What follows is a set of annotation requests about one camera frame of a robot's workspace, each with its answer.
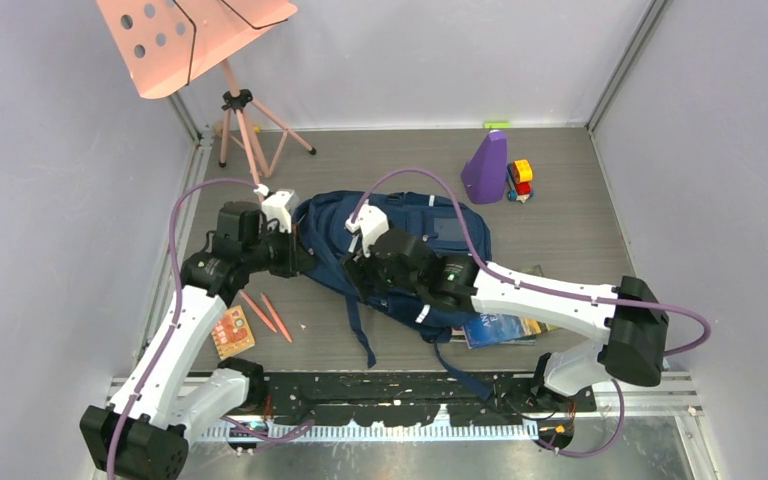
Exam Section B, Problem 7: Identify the orange pen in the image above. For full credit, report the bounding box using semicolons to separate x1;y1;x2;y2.
238;290;278;333
260;293;293;343

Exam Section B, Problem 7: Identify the orange spiral notepad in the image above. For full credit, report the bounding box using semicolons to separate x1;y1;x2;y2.
211;306;256;360

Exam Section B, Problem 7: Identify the navy blue backpack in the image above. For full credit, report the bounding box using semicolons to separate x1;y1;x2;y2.
293;190;479;368

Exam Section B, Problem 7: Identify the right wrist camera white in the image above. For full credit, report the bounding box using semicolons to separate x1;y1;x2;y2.
345;202;390;257

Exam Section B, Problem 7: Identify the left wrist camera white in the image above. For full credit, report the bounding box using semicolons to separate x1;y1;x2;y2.
254;184;300;234

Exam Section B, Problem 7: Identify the orange pen left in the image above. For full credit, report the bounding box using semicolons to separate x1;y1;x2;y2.
238;290;278;333

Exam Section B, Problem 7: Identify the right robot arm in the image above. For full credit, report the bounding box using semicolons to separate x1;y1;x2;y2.
346;227;669;411

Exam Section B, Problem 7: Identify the pink music stand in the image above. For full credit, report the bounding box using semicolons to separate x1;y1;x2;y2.
97;0;317;182

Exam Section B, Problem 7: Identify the orange pen right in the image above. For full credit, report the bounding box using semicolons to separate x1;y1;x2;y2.
260;293;293;343

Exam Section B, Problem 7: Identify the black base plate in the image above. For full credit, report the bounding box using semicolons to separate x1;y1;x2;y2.
227;371;596;427

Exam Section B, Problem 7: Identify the purple metronome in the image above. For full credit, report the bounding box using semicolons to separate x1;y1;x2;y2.
460;129;508;205

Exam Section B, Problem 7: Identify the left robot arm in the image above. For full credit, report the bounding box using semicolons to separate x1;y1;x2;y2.
79;190;314;479

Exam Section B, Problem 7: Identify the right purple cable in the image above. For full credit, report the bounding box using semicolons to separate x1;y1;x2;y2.
350;167;713;462

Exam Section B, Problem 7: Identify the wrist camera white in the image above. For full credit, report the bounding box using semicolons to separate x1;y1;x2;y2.
254;184;300;234
345;202;390;257

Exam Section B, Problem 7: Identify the toy block car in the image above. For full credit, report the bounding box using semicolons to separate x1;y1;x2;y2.
506;159;534;203

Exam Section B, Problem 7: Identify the Animal Farm book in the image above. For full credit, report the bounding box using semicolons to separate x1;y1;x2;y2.
461;314;557;348

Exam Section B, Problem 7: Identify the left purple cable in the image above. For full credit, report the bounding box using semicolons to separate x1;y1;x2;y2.
105;177;316;480

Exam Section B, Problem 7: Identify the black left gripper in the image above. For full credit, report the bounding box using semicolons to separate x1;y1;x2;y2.
243;219;315;278

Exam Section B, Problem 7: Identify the purple cable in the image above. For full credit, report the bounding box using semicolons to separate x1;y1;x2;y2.
350;167;713;462
105;177;316;480

